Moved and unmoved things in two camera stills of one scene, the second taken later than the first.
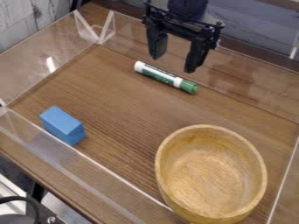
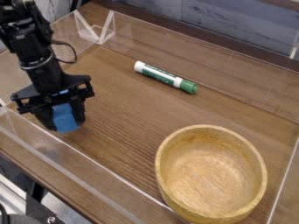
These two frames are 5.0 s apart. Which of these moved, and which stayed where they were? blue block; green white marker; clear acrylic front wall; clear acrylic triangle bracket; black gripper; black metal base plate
Moved: blue block; black gripper
Stayed: green white marker; clear acrylic triangle bracket; clear acrylic front wall; black metal base plate
